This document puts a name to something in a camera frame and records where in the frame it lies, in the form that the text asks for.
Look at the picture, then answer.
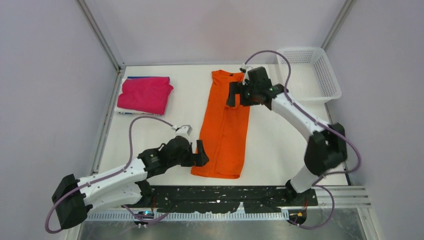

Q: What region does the white slotted cable duct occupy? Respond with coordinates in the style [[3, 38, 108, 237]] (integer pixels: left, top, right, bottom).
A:
[[86, 209, 289, 222]]

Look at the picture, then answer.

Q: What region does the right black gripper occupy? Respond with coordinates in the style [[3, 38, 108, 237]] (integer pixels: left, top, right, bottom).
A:
[[226, 81, 260, 107]]

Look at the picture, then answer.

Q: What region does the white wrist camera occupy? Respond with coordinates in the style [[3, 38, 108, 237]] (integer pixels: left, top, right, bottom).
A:
[[171, 124, 192, 138], [239, 64, 252, 74]]

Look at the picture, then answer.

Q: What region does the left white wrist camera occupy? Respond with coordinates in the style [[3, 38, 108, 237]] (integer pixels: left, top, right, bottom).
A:
[[171, 124, 192, 138]]

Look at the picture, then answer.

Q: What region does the orange t shirt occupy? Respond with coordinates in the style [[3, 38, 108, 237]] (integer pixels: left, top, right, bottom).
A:
[[191, 70, 250, 179]]

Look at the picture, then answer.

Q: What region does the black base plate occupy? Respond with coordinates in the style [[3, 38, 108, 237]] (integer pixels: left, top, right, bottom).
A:
[[131, 185, 318, 214]]

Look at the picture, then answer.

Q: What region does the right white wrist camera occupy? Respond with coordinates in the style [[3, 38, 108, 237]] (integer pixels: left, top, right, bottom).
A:
[[239, 64, 252, 74]]

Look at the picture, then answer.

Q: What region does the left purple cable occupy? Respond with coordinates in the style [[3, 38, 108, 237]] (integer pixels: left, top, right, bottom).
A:
[[44, 115, 178, 235]]

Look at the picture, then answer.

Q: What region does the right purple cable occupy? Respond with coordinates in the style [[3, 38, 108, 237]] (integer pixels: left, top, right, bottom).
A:
[[244, 49, 362, 231]]

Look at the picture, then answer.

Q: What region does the folded pink t shirt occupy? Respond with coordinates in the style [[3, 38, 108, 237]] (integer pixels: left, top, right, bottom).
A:
[[116, 76, 174, 116]]

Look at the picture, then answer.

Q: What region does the white plastic basket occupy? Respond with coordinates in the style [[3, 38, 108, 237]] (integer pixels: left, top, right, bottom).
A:
[[278, 47, 342, 103]]

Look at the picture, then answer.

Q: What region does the purple cable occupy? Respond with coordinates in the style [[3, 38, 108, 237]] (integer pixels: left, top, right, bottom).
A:
[[244, 49, 362, 231], [44, 115, 178, 235]]

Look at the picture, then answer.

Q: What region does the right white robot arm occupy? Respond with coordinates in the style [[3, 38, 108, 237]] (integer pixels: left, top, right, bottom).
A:
[[226, 67, 348, 205]]

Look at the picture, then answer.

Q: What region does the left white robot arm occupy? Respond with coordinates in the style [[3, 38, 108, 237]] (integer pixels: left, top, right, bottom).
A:
[[45, 136, 209, 233]]

